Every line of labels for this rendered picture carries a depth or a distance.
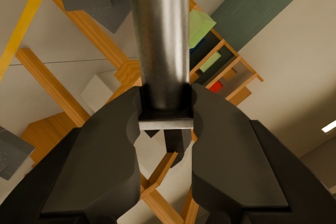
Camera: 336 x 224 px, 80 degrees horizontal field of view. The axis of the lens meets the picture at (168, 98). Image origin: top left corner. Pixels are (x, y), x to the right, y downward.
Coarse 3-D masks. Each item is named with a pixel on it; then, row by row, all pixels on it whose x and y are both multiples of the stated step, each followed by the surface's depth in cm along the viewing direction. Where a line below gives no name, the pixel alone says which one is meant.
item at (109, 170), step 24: (120, 96) 11; (96, 120) 9; (120, 120) 9; (96, 144) 8; (120, 144) 8; (72, 168) 7; (96, 168) 7; (120, 168) 7; (72, 192) 6; (96, 192) 6; (120, 192) 7; (96, 216) 6
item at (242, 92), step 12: (192, 48) 542; (216, 48) 514; (228, 48) 509; (204, 60) 530; (240, 60) 506; (192, 72) 547; (228, 72) 528; (252, 72) 503; (216, 84) 544; (228, 96) 530; (240, 96) 532
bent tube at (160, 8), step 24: (144, 0) 9; (168, 0) 9; (144, 24) 10; (168, 24) 10; (144, 48) 10; (168, 48) 10; (144, 72) 11; (168, 72) 11; (144, 96) 13; (168, 96) 12; (144, 120) 12; (168, 120) 12; (192, 120) 12
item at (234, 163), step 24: (192, 96) 12; (216, 96) 11; (216, 120) 9; (240, 120) 9; (216, 144) 8; (240, 144) 8; (192, 168) 7; (216, 168) 7; (240, 168) 7; (264, 168) 7; (192, 192) 7; (216, 192) 6; (240, 192) 6; (264, 192) 6; (240, 216) 6
